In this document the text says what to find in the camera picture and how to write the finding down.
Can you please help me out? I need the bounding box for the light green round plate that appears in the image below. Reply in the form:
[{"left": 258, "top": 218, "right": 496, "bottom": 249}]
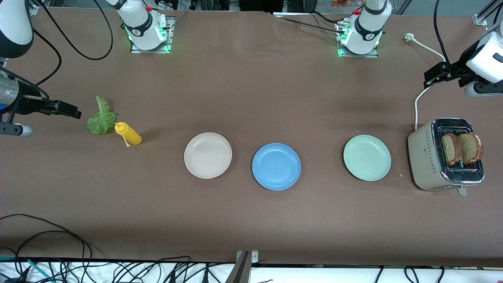
[{"left": 343, "top": 134, "right": 392, "bottom": 182}]

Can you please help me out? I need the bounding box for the beige chrome toaster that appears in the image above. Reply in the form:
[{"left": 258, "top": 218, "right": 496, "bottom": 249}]
[{"left": 408, "top": 118, "right": 485, "bottom": 196}]

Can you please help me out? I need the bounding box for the teal cable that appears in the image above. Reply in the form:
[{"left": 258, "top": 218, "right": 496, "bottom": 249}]
[{"left": 0, "top": 255, "right": 51, "bottom": 283}]

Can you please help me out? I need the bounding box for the white toaster power cable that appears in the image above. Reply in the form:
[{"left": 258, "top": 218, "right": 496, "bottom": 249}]
[{"left": 405, "top": 33, "right": 448, "bottom": 131}]

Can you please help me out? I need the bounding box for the small metal bracket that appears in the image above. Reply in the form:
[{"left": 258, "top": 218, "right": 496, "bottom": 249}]
[{"left": 236, "top": 250, "right": 259, "bottom": 263}]

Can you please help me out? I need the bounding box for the blue round plate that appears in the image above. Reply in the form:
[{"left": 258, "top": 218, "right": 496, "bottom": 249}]
[{"left": 252, "top": 143, "right": 301, "bottom": 191}]

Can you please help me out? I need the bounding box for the green lettuce leaf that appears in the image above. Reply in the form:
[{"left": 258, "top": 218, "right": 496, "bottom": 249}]
[{"left": 86, "top": 96, "right": 117, "bottom": 135}]

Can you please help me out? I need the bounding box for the grey metal beam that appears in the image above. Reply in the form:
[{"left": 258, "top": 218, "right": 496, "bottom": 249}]
[{"left": 225, "top": 252, "right": 252, "bottom": 283}]

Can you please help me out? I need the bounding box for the black base cable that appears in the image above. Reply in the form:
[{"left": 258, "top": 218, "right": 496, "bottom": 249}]
[
  {"left": 281, "top": 17, "right": 343, "bottom": 35},
  {"left": 312, "top": 11, "right": 343, "bottom": 23}
]

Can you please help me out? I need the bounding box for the black looping cable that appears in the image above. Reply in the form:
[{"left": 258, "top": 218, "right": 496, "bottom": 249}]
[{"left": 0, "top": 214, "right": 95, "bottom": 283}]

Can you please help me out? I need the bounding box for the brown bread slice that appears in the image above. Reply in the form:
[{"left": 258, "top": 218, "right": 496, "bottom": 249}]
[
  {"left": 457, "top": 132, "right": 484, "bottom": 165},
  {"left": 441, "top": 133, "right": 462, "bottom": 165}
]

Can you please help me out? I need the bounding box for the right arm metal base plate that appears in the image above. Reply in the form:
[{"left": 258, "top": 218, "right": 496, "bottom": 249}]
[{"left": 130, "top": 16, "right": 175, "bottom": 53}]

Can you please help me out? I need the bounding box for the beige round plate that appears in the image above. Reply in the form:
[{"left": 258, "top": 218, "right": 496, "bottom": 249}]
[{"left": 184, "top": 132, "right": 232, "bottom": 179}]

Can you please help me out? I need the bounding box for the yellow squeeze bottle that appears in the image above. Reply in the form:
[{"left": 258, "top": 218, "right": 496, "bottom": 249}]
[{"left": 114, "top": 122, "right": 142, "bottom": 147}]

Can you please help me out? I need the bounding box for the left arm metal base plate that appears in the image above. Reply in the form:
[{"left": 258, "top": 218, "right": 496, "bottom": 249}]
[{"left": 336, "top": 20, "right": 380, "bottom": 58}]

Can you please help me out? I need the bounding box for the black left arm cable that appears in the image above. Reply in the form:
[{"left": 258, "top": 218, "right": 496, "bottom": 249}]
[{"left": 433, "top": 0, "right": 452, "bottom": 65}]

